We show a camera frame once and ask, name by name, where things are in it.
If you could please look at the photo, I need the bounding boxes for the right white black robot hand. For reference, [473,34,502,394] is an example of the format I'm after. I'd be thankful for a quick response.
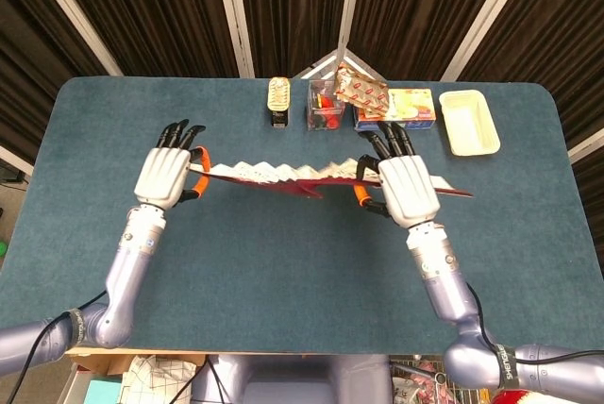
[353,121,444,230]

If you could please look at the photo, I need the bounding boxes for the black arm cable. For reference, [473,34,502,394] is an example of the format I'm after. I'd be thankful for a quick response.
[0,289,109,404]
[464,280,604,366]

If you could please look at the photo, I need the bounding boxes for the gold red snack bag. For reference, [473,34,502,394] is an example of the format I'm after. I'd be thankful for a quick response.
[332,62,390,118]

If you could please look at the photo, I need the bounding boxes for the white checked cloth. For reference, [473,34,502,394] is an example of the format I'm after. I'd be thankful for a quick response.
[121,355,199,404]

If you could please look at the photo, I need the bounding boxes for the cream plastic tray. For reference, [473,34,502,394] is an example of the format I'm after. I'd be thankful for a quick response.
[438,89,502,158]

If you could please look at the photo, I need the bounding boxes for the black torso cable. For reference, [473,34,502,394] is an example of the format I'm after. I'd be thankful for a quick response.
[205,354,228,404]

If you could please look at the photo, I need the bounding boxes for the red ribbed white folding fan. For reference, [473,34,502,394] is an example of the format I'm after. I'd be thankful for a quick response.
[188,157,474,200]

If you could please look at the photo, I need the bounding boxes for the teal box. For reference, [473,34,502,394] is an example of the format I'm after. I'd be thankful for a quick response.
[84,378,124,404]

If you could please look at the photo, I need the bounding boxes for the white partition post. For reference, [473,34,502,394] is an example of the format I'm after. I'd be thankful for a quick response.
[21,0,125,77]
[211,0,257,78]
[441,0,539,83]
[0,143,35,177]
[337,0,367,65]
[568,128,604,163]

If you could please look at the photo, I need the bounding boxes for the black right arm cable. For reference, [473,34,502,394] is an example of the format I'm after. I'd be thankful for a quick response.
[464,280,604,366]

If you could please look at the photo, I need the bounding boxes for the clear plastic box red contents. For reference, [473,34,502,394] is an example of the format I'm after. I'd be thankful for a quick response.
[306,78,344,131]

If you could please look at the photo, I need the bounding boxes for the lavender robot torso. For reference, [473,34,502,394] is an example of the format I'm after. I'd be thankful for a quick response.
[191,354,393,404]

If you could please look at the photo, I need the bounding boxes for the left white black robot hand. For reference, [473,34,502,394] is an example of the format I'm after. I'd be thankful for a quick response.
[133,119,212,211]

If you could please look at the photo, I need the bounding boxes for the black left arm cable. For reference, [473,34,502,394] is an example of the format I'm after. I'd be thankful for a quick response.
[0,289,109,404]

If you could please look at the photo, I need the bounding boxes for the grey partition foot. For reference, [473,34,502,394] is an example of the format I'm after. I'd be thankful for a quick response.
[294,47,383,80]

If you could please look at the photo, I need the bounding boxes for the colourful snack box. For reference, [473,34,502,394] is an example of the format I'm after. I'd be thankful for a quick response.
[353,88,435,134]

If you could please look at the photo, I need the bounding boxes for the blue felt table cover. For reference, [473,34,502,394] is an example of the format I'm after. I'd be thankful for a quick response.
[0,76,604,361]

